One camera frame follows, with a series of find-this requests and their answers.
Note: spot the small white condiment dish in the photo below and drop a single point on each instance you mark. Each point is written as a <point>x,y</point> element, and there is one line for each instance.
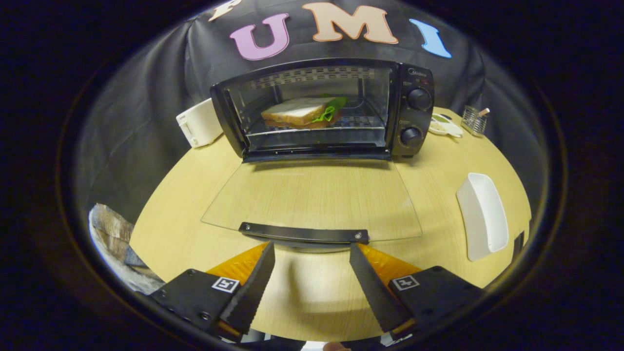
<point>446,126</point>

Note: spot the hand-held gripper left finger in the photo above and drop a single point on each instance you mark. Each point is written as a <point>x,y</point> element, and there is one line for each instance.
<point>251,292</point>

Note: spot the white pop-up toaster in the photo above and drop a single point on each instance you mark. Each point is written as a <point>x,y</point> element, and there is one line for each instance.
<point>200,124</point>

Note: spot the grey patterned cloth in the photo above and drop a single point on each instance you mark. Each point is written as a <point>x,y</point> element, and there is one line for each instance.
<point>117,243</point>

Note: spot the black toaster oven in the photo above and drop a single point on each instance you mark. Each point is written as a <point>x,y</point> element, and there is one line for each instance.
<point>414,117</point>

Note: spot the white rectangular plate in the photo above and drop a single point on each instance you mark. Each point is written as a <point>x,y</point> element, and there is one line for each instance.
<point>482,214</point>

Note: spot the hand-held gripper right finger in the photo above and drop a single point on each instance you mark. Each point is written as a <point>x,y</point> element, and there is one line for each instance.
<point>373,287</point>

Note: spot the white bread lettuce sandwich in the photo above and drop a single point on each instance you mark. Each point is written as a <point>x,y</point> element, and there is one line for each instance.
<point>297,113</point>

